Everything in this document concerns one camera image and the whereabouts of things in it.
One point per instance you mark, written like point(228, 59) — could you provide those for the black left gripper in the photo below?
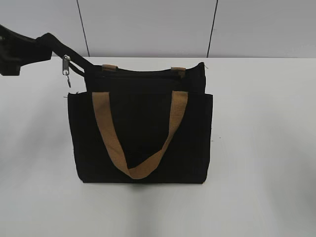
point(17, 50)

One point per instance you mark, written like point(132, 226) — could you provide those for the silver zipper pull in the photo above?
point(65, 68)

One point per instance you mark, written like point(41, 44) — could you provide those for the black canvas tote bag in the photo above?
point(146, 127)

